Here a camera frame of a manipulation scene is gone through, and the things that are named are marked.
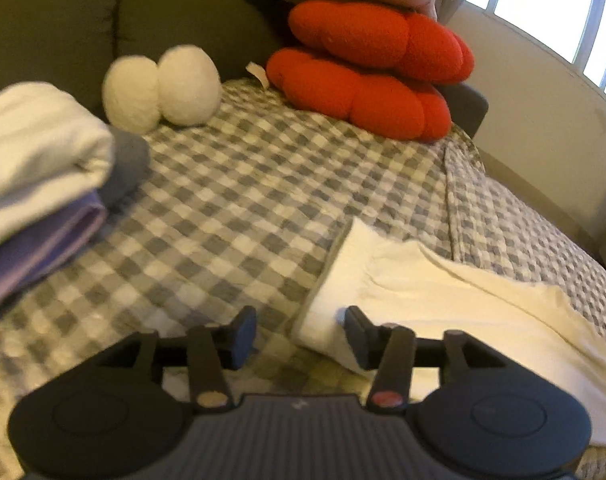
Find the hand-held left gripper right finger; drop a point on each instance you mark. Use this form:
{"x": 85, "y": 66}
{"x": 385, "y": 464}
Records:
{"x": 358, "y": 336}

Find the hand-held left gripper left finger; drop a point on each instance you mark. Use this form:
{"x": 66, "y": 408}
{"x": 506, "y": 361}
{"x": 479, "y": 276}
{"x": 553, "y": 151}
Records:
{"x": 241, "y": 336}

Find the cream white garment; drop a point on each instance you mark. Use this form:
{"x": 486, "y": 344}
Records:
{"x": 463, "y": 310}

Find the grey checkered blanket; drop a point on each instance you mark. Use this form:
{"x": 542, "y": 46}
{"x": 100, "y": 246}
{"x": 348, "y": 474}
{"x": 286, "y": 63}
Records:
{"x": 243, "y": 195}

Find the folded grey cloth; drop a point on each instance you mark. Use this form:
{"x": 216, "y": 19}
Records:
{"x": 128, "y": 165}

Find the folded purple cloth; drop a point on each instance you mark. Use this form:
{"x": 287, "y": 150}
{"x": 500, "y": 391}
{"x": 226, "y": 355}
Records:
{"x": 38, "y": 255}

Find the red flower cushion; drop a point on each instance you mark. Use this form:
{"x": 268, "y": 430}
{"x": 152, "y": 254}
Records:
{"x": 353, "y": 95}
{"x": 373, "y": 35}

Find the white fluffy plush cushion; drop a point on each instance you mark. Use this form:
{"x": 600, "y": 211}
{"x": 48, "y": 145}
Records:
{"x": 163, "y": 87}

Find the folded white striped cloth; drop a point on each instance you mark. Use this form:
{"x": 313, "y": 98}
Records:
{"x": 38, "y": 155}

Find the dark grey sofa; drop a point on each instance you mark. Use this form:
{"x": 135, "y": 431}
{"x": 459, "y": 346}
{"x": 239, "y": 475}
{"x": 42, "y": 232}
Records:
{"x": 58, "y": 25}

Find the window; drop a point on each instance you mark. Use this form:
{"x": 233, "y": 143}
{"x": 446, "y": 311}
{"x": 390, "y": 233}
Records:
{"x": 558, "y": 15}

